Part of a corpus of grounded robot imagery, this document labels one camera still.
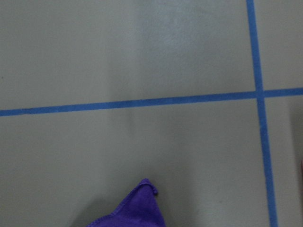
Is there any purple microfiber cloth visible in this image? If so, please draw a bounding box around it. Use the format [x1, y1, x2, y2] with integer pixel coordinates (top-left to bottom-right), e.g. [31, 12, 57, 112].
[88, 178, 166, 227]

